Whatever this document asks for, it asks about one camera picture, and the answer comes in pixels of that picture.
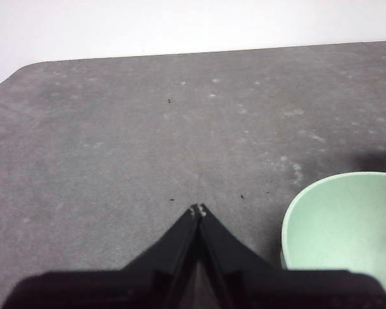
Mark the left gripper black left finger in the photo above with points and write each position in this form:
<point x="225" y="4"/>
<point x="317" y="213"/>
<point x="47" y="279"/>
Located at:
<point x="141" y="286"/>

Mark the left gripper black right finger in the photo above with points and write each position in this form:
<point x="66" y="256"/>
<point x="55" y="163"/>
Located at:
<point x="276" y="289"/>

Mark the green ribbed bowl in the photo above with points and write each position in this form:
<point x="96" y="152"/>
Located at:
<point x="344" y="222"/>

